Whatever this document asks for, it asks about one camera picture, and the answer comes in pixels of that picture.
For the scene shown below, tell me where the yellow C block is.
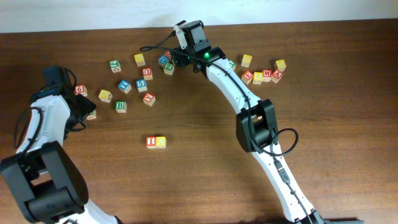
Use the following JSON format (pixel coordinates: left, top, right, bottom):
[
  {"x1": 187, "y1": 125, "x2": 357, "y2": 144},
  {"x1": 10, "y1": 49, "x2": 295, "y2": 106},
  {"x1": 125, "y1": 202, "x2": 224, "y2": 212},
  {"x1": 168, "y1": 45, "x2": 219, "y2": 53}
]
[{"x1": 155, "y1": 136, "x2": 167, "y2": 148}]

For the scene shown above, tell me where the red I block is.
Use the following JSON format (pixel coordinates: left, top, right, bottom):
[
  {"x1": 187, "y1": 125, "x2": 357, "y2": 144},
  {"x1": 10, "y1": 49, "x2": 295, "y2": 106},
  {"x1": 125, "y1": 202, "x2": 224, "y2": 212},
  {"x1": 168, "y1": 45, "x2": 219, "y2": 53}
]
[{"x1": 146, "y1": 136, "x2": 156, "y2": 149}]

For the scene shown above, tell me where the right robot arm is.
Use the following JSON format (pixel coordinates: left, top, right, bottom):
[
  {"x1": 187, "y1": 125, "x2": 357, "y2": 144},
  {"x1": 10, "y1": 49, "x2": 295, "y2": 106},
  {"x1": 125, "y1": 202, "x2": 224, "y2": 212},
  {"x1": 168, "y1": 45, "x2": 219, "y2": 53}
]
[{"x1": 170, "y1": 21, "x2": 324, "y2": 223}]

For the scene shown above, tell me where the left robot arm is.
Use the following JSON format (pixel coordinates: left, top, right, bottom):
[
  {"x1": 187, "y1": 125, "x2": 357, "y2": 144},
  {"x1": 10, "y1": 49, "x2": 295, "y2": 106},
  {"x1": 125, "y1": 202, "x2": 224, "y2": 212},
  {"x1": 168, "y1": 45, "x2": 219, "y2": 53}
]
[{"x1": 1, "y1": 66, "x2": 121, "y2": 224}]

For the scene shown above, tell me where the red 6 block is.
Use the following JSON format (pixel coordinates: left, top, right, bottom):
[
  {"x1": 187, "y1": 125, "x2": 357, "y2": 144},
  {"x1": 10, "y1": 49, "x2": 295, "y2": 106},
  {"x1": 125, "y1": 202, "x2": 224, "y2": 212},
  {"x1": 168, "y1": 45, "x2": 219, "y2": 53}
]
[{"x1": 75, "y1": 85, "x2": 88, "y2": 96}]

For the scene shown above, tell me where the red Q block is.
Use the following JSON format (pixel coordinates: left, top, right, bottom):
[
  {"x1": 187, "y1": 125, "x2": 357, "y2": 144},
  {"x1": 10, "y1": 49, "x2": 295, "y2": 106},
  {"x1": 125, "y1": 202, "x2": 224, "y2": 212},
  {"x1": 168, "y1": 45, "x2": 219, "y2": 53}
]
[{"x1": 165, "y1": 50, "x2": 172, "y2": 60}]

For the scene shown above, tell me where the green Z block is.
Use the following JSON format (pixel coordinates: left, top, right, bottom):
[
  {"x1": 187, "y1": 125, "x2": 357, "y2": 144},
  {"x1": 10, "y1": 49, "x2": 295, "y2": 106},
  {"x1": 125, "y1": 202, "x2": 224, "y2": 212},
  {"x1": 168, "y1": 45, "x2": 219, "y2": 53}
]
[{"x1": 164, "y1": 63, "x2": 175, "y2": 75}]

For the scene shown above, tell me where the blue D block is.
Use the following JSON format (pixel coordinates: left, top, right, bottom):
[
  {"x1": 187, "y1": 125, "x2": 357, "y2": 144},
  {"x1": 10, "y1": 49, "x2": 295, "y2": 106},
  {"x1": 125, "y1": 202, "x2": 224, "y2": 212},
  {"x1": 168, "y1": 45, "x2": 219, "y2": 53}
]
[{"x1": 158, "y1": 55, "x2": 170, "y2": 68}]

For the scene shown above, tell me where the green V block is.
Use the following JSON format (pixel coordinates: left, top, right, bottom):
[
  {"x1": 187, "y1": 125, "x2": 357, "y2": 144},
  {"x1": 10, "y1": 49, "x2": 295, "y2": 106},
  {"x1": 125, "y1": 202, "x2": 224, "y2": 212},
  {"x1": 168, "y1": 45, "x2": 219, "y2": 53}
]
[{"x1": 229, "y1": 60, "x2": 236, "y2": 70}]

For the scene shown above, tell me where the green B block left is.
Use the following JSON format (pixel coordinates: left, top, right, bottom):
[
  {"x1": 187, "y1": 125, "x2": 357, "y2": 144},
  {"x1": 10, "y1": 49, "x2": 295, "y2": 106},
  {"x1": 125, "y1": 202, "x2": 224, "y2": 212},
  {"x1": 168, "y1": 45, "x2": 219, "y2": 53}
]
[{"x1": 86, "y1": 110, "x2": 96, "y2": 120}]

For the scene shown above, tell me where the green b block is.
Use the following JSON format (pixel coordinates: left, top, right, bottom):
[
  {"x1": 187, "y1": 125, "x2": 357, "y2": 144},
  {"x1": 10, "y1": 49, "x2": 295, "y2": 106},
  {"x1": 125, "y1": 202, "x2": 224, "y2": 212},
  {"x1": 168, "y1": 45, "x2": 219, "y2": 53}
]
[
  {"x1": 115, "y1": 101, "x2": 127, "y2": 113},
  {"x1": 86, "y1": 110, "x2": 96, "y2": 120}
]

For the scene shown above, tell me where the yellow block top right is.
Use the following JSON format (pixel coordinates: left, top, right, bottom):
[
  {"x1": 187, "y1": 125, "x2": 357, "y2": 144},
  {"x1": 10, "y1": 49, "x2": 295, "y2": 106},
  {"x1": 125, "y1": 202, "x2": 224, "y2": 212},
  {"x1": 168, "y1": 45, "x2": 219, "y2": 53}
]
[{"x1": 241, "y1": 54, "x2": 252, "y2": 68}]

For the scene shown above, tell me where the red U block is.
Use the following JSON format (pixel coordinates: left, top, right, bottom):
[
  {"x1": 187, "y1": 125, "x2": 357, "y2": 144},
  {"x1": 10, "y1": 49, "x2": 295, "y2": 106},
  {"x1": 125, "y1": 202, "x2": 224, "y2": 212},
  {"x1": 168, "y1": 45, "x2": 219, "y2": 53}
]
[{"x1": 142, "y1": 67, "x2": 153, "y2": 80}]

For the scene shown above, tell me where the red E block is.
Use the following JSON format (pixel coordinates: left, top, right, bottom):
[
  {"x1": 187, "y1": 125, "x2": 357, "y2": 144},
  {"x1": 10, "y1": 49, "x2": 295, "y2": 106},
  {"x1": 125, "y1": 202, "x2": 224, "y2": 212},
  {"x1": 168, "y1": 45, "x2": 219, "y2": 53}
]
[{"x1": 241, "y1": 70, "x2": 254, "y2": 85}]

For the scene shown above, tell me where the yellow block top left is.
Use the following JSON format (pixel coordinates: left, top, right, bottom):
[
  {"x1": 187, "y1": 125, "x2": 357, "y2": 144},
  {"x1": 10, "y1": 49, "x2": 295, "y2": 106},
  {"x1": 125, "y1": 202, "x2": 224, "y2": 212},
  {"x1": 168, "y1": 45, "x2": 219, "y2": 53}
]
[{"x1": 134, "y1": 54, "x2": 146, "y2": 67}]

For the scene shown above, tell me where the green J block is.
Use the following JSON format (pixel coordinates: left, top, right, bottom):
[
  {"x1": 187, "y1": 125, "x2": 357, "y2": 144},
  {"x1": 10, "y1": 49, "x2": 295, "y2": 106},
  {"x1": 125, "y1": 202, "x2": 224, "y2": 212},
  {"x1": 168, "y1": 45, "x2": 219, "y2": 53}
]
[{"x1": 109, "y1": 60, "x2": 121, "y2": 73}]

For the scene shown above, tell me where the yellow B block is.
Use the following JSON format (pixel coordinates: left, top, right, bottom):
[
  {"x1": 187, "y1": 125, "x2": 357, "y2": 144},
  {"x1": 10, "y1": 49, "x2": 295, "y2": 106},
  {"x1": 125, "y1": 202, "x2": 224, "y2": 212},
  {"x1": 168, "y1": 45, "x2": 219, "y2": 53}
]
[{"x1": 252, "y1": 72, "x2": 263, "y2": 85}]

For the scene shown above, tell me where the blue 5 block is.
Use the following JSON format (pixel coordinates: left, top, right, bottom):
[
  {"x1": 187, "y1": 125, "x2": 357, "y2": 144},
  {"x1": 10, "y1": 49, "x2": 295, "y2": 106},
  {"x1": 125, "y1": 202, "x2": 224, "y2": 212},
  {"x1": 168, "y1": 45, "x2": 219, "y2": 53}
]
[{"x1": 136, "y1": 79, "x2": 147, "y2": 92}]

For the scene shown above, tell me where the red Y block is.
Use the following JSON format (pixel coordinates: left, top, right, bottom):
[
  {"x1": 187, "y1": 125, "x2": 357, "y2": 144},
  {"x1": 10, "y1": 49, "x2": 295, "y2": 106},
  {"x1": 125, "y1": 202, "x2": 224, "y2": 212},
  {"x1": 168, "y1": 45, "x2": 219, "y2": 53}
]
[{"x1": 142, "y1": 93, "x2": 155, "y2": 106}]

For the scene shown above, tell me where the blue T block left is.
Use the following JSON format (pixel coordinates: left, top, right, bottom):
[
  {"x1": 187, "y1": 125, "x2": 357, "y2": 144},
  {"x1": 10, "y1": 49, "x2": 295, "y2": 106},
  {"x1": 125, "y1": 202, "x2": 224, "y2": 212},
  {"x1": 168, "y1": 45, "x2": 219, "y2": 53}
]
[{"x1": 118, "y1": 80, "x2": 132, "y2": 94}]

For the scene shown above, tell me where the red M block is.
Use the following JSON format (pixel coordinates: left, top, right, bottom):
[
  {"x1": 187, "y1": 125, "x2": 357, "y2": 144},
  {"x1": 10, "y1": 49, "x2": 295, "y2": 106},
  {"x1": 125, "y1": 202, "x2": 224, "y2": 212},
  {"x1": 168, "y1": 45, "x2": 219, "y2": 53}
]
[{"x1": 262, "y1": 70, "x2": 272, "y2": 82}]

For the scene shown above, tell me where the red A block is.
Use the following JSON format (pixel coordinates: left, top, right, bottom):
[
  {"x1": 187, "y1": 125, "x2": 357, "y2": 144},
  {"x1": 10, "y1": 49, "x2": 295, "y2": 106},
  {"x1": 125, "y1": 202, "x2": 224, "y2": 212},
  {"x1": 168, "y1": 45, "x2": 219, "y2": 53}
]
[{"x1": 271, "y1": 70, "x2": 283, "y2": 83}]

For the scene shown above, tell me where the yellow block far right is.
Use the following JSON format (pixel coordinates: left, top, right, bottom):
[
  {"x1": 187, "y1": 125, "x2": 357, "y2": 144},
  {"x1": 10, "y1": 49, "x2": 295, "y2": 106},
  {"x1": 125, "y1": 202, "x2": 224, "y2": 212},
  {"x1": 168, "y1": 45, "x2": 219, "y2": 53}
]
[{"x1": 274, "y1": 59, "x2": 287, "y2": 72}]

